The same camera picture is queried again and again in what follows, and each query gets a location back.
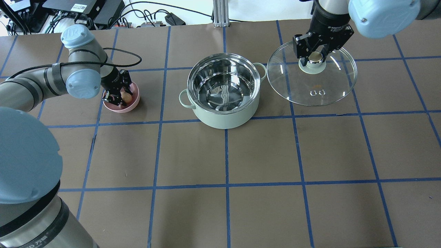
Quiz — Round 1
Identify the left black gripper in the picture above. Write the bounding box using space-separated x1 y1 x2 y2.
103 69 133 106

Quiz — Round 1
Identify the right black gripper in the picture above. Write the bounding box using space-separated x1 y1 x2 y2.
293 24 354 66

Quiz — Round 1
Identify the brown egg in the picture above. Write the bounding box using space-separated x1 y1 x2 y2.
120 91 133 105

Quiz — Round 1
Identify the glass pot lid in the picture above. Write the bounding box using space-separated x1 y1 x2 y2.
267 41 358 106

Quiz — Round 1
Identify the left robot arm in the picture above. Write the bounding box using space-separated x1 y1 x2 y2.
1 24 140 248

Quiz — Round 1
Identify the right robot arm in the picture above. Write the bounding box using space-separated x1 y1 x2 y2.
293 0 440 69

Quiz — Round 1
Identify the mint green electric pot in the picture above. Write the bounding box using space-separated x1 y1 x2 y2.
178 52 267 129

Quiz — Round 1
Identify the pink bowl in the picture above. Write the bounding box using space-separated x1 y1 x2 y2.
103 81 140 113

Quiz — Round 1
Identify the black electronics box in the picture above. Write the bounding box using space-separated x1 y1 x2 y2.
43 0 125 29

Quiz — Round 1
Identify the black power adapter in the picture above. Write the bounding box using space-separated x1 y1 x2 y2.
164 12 186 26

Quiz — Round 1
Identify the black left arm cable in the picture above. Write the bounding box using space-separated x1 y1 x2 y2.
7 48 142 80

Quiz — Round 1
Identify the aluminium frame post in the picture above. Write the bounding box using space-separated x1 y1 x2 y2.
212 0 230 27

